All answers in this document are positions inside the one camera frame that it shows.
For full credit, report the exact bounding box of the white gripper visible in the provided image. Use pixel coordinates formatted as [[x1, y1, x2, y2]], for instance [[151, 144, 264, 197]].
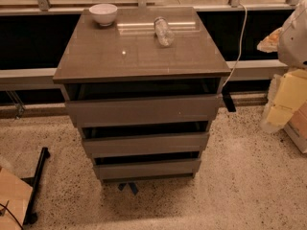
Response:
[[257, 28, 307, 133]]

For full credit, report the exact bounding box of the grey drawer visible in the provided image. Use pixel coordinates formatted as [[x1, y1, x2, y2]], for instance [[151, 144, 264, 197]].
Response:
[[66, 95, 221, 127], [83, 132, 209, 158], [93, 158, 201, 180]]

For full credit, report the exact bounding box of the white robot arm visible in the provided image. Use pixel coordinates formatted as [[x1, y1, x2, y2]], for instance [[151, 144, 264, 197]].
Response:
[[257, 0, 307, 133]]

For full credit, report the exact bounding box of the grey drawer cabinet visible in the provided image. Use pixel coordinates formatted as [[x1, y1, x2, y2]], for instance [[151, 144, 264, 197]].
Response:
[[54, 8, 230, 183]]

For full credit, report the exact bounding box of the grey bottom drawer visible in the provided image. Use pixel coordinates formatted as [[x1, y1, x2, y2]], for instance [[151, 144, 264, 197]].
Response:
[[93, 158, 201, 180]]

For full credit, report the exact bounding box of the grey top drawer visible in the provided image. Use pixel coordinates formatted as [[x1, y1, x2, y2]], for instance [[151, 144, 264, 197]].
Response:
[[66, 95, 221, 127]]

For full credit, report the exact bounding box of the cardboard box right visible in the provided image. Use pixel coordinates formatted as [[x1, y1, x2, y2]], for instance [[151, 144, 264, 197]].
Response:
[[284, 103, 307, 153]]

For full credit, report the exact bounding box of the cardboard box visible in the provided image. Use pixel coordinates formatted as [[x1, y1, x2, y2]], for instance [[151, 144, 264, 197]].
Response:
[[0, 168, 33, 230], [284, 103, 307, 153]]

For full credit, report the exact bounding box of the clear plastic bottle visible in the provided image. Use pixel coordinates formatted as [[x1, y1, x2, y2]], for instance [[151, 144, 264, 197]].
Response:
[[154, 17, 175, 47]]

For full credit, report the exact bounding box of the white ceramic bowl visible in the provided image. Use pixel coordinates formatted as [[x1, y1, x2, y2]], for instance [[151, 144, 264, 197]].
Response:
[[89, 4, 118, 26]]

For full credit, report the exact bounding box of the cardboard box left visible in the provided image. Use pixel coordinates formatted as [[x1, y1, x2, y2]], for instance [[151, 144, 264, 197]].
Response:
[[0, 168, 33, 230]]

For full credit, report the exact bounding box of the white cable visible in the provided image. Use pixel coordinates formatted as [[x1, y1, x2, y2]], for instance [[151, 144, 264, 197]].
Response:
[[221, 3, 248, 89]]

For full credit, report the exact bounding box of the black cable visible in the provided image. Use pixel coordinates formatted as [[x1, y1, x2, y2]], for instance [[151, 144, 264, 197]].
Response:
[[0, 200, 25, 230]]

